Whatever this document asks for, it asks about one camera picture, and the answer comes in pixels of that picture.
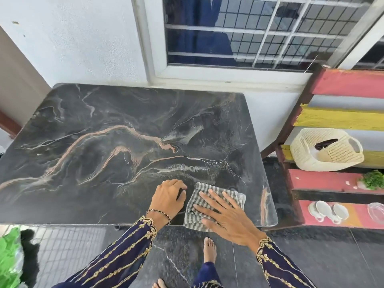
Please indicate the grey wood-grain door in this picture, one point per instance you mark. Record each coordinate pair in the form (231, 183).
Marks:
(18, 80)

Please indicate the green plastic bag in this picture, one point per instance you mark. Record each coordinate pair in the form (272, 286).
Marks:
(9, 260)

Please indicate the dark marble table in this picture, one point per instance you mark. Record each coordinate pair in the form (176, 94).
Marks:
(105, 116)

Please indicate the black plastic bag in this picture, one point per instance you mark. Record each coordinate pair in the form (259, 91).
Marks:
(30, 254)

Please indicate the person's left hand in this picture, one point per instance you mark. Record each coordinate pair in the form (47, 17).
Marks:
(168, 197)

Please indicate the person's right hand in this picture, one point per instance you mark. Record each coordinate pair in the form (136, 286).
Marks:
(234, 221)

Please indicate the white spray bottle black trigger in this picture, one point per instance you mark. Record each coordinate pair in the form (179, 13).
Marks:
(325, 144)

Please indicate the brown door frame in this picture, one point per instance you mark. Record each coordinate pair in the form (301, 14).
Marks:
(9, 124)

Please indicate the person's left forearm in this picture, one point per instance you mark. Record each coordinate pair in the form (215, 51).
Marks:
(120, 254)

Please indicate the small green potted plant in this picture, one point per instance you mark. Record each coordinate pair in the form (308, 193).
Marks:
(373, 179)

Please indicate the person's bare foot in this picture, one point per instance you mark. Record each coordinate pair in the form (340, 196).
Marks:
(159, 284)
(210, 248)

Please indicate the clear glass ashtray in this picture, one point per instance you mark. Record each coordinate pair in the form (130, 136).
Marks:
(377, 212)

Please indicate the navy gold embroidered dress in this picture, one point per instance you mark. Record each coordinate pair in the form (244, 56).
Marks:
(207, 274)

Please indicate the person's right forearm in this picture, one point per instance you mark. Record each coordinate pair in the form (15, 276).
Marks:
(279, 266)

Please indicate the grey checkered cleaning cloth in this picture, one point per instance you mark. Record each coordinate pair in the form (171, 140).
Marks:
(204, 188)

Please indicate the pink and yellow wooden bench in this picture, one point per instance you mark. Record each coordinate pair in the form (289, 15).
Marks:
(339, 83)

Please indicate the cream perforated plastic basket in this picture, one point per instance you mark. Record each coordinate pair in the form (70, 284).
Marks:
(306, 155)

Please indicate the white gold-patterned cup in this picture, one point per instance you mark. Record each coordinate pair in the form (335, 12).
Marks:
(340, 212)
(320, 209)

